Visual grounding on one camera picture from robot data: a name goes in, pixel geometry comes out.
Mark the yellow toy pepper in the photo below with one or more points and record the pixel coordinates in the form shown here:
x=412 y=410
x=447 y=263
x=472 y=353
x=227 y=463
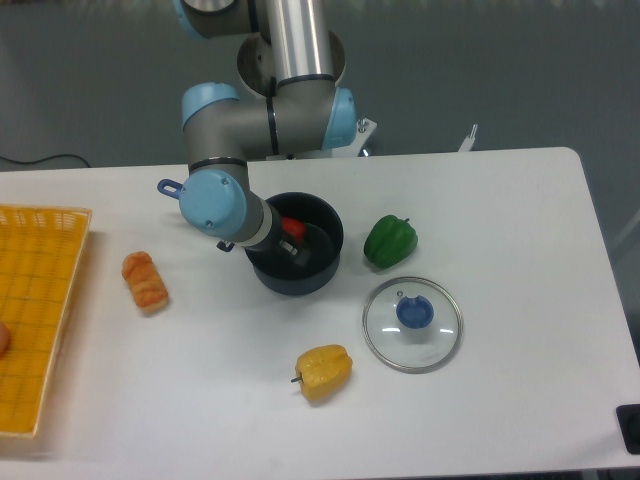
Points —
x=322 y=371

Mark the dark pot with blue handle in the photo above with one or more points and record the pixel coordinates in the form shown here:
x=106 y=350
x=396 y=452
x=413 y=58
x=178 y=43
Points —
x=310 y=265

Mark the red toy pepper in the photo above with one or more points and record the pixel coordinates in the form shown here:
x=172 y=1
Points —
x=293 y=228

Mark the black device at table edge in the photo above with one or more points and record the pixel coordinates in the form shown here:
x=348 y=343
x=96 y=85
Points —
x=628 y=417

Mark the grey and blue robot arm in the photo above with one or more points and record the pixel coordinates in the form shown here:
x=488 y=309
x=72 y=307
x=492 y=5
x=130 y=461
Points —
x=303 y=110

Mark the orange toy bread roll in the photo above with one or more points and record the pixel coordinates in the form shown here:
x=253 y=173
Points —
x=144 y=282

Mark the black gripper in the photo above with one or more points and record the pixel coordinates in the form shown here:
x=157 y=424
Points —
x=272 y=237

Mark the green toy pepper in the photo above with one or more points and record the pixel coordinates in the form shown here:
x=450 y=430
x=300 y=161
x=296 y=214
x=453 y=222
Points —
x=390 y=241

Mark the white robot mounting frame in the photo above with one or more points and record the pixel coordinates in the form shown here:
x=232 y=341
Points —
x=359 y=147

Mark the yellow woven basket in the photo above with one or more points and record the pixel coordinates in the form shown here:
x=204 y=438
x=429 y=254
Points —
x=41 y=250

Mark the glass lid with blue knob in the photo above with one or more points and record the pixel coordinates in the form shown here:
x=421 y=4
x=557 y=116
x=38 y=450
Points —
x=412 y=325

